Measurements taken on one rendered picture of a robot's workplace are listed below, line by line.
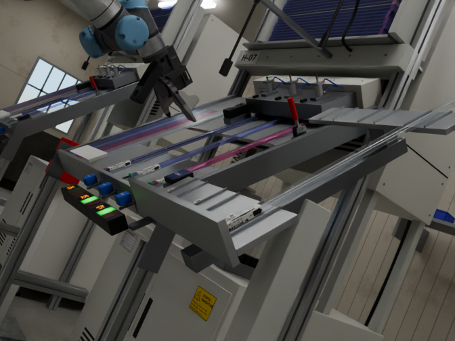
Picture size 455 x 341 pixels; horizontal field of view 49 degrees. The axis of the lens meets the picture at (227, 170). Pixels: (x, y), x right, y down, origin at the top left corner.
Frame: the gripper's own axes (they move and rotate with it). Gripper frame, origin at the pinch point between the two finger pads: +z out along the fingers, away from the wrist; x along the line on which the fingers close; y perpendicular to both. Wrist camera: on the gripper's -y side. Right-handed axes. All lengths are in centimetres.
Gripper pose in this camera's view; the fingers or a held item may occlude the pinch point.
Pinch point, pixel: (180, 121)
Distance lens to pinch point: 141.3
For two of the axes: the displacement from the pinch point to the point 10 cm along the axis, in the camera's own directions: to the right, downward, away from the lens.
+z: 3.9, 8.1, 4.4
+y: 7.3, -5.6, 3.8
